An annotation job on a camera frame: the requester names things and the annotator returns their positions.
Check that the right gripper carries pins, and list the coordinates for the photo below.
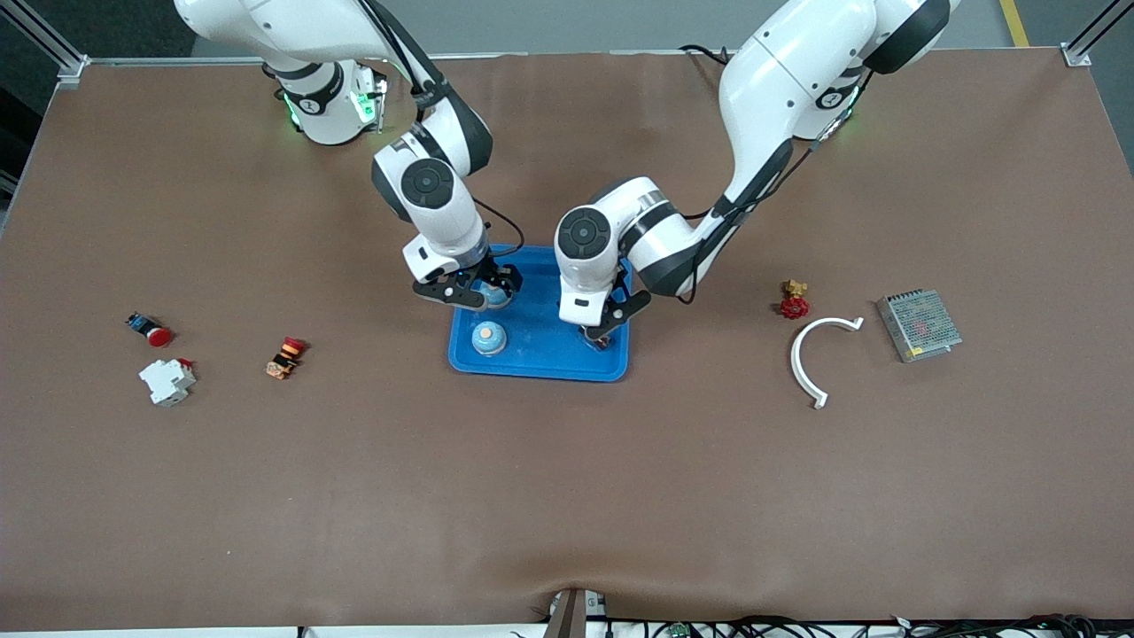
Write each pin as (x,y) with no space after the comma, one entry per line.
(493,276)

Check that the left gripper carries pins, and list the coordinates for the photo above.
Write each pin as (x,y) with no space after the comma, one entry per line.
(613,310)

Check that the blue bell with cream button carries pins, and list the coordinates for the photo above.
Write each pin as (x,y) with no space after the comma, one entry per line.
(488,338)
(496,300)

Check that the maroon capacitor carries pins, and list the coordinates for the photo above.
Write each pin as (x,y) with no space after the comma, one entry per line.
(603,345)

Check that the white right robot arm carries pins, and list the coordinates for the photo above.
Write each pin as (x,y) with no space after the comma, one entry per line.
(443,217)

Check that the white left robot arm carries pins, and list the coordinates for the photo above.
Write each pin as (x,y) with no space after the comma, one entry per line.
(797,71)

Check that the blue plastic tray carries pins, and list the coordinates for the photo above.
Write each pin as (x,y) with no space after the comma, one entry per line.
(540,341)

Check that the white curved plastic piece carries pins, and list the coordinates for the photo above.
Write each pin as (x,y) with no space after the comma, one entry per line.
(795,359)

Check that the metal mesh power supply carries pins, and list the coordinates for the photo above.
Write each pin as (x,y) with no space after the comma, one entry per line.
(920,325)

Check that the red button with blue body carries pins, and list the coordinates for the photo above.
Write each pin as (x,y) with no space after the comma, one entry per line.
(158,336)

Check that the white circuit breaker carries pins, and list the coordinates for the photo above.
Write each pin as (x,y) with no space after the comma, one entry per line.
(166,383)

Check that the yellow floor tape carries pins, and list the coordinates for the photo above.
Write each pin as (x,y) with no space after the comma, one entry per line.
(1013,22)

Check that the orange switch with red cap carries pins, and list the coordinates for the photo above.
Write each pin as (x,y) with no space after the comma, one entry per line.
(283,361)

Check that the metal camera bracket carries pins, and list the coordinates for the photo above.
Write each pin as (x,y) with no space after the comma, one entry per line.
(571,616)

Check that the silver table edge rail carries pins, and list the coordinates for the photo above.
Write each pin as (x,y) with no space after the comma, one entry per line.
(177,60)

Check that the aluminium frame post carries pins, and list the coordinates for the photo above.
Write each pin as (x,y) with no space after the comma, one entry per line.
(1075,55)
(73,69)

